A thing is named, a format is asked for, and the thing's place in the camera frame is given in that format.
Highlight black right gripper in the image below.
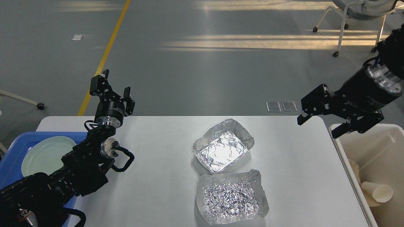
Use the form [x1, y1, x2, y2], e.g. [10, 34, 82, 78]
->
[297, 66, 402, 138]

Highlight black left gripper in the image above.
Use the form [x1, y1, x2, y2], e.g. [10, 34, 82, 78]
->
[89, 69, 135, 128]

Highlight white paper cup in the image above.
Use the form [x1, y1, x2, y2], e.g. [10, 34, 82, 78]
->
[361, 182, 393, 203]

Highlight brown paper bag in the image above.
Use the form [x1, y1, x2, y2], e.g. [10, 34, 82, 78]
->
[348, 159, 380, 207]

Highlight light green plate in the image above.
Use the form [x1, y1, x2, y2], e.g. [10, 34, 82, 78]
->
[21, 136, 76, 177]

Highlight aluminium foil tray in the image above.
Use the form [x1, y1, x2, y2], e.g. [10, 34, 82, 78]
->
[196, 169, 269, 225]
[192, 118, 254, 174]

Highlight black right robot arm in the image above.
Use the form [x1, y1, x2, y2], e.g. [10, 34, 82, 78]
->
[297, 27, 404, 138]

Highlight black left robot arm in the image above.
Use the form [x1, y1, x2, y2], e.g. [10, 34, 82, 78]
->
[1, 69, 135, 227]

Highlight white plastic bin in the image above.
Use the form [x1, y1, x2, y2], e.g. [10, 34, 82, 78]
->
[333, 124, 404, 227]

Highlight white chair at left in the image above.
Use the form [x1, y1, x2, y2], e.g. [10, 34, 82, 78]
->
[0, 89, 45, 157]

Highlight white office chair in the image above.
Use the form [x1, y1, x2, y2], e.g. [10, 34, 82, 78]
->
[312, 0, 397, 57]

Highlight blue plastic tray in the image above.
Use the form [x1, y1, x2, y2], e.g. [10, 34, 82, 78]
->
[1, 132, 94, 227]

